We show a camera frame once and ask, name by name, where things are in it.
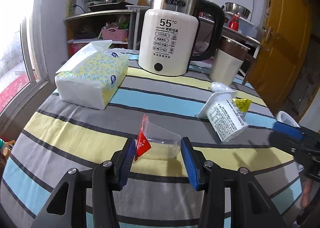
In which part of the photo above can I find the white yogurt cup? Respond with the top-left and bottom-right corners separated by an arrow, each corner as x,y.
196,92 -> 248,143

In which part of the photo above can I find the yellow snack packet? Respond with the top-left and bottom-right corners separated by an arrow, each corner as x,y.
232,98 -> 251,114

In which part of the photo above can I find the clear plastic wrap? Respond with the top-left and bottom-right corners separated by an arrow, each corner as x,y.
210,81 -> 235,93

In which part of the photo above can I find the white trash bin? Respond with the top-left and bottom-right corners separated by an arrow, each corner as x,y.
276,111 -> 299,127

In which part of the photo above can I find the metal kitchen shelf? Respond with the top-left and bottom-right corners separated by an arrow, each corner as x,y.
65,5 -> 260,58

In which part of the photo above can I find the person right hand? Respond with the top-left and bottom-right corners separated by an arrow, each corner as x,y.
300,179 -> 313,208

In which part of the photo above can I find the striped tablecloth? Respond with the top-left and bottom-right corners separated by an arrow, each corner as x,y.
0,48 -> 303,228

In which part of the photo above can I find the yellow wooden door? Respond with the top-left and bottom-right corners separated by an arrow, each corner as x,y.
248,0 -> 312,113

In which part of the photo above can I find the yellow white tissue pack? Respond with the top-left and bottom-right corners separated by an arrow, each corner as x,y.
55,40 -> 130,110

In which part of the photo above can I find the cream brown lidded mug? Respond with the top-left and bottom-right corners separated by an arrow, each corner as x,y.
209,36 -> 249,86

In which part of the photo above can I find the pink woven basket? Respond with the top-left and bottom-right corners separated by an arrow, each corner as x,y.
101,28 -> 129,42

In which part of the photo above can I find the white electric kettle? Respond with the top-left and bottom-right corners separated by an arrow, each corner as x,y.
138,0 -> 225,77

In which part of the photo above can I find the red bottle on shelf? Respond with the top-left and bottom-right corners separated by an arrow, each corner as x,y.
228,14 -> 239,31

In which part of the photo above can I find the steel mixing bowl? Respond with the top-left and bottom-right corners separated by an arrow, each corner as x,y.
225,2 -> 251,19

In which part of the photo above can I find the white power strip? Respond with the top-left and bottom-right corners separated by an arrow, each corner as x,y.
66,0 -> 77,17

